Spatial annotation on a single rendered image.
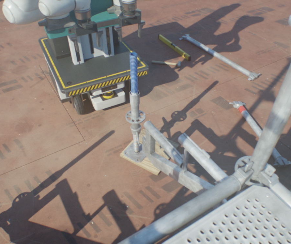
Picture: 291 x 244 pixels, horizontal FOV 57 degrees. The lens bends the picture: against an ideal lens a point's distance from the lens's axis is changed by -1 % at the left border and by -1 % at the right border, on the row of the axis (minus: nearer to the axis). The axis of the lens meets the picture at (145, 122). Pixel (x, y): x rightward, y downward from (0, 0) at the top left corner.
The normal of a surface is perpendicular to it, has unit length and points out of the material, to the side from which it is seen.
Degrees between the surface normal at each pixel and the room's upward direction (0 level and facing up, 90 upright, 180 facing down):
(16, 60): 0
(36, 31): 0
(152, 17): 0
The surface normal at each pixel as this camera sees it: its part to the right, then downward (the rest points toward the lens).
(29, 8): 0.73, 0.53
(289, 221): 0.00, -0.73
